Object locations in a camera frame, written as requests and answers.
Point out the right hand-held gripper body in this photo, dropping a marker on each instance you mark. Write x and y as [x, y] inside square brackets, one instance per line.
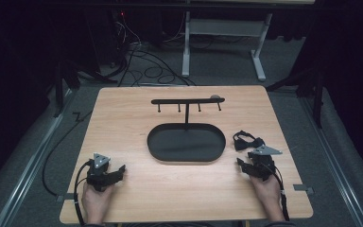
[264, 164]

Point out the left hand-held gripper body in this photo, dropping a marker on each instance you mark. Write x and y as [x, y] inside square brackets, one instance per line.
[98, 171]

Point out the person's right hand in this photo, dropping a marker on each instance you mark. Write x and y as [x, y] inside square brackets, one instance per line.
[269, 195]

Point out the person's left hand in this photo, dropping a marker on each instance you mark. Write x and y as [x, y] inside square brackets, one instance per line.
[94, 201]

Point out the black bow tie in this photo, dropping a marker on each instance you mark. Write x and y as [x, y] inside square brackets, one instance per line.
[242, 144]

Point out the black hook rack with tray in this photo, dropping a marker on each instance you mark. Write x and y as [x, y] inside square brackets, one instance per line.
[186, 143]

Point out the small grey round object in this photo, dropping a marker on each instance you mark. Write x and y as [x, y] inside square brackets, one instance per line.
[215, 96]

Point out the black tripod stand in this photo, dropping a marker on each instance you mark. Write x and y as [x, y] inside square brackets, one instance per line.
[318, 94]
[60, 85]

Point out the grey table edge bracket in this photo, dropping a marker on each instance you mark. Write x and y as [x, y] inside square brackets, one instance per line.
[63, 197]
[302, 188]

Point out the grey metal floor rail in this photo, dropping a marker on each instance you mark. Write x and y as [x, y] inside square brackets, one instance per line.
[334, 151]
[34, 157]

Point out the white metal desk frame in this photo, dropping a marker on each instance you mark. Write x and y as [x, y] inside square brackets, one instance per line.
[186, 47]

